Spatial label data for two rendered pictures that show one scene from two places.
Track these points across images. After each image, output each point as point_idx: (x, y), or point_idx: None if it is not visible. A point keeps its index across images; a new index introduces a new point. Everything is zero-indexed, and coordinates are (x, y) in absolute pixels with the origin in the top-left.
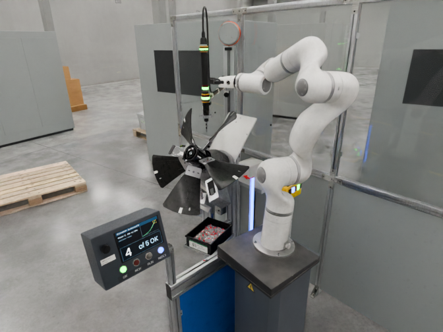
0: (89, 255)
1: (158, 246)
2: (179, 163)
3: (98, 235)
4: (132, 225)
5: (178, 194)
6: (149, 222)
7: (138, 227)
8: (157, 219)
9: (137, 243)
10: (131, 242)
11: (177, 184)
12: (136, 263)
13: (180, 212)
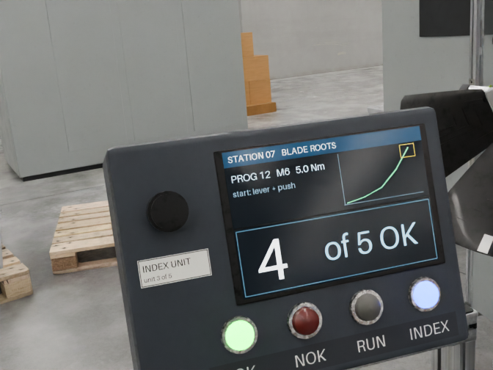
0: (117, 251)
1: (416, 276)
2: (487, 109)
3: (146, 142)
4: (305, 139)
5: (480, 193)
6: (386, 147)
7: (331, 156)
8: (424, 142)
9: (318, 230)
10: (291, 215)
11: (477, 162)
12: (302, 321)
13: (484, 249)
